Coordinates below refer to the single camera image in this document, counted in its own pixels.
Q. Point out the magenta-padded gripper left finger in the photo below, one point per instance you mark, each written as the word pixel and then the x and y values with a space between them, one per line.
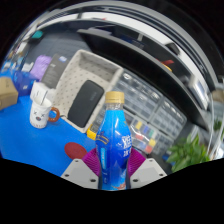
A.
pixel 78 173

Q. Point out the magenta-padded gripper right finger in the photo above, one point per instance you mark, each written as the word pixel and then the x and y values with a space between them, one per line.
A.
pixel 148 171

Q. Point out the blue drink bottle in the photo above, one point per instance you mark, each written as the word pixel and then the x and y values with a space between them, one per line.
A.
pixel 113 143

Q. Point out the flat round red coaster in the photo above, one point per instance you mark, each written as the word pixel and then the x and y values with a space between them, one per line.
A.
pixel 75 150

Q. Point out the yellow multimeter with red leads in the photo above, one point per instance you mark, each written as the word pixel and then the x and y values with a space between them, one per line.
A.
pixel 91 134

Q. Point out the green potted plant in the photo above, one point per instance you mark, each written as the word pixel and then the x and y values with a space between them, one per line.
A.
pixel 186 155

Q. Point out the black rectangular case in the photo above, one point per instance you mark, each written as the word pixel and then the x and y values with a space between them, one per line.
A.
pixel 85 103

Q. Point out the thin metal spoon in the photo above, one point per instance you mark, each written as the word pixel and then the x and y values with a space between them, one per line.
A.
pixel 45 97

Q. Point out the white carton box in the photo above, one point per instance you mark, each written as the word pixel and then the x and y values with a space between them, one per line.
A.
pixel 38 90

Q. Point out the beige dotted storage box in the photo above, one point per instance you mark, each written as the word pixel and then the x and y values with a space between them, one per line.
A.
pixel 93 70

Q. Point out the blue carton box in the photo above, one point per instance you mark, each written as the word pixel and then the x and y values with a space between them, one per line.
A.
pixel 24 83

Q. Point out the dark grey upright carton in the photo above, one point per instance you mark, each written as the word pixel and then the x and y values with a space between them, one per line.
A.
pixel 55 70

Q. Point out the brown cardboard box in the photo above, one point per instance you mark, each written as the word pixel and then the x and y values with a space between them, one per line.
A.
pixel 7 93

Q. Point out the small teal object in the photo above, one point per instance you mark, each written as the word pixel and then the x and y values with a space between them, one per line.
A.
pixel 37 34

